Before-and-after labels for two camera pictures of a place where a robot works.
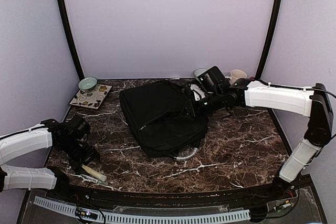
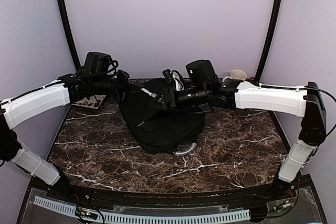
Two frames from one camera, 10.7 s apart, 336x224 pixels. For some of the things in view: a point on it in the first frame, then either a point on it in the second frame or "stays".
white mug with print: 237,74 stays
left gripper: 91,153 to 126,86
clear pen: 90,178 to 151,94
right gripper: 192,111 to 171,95
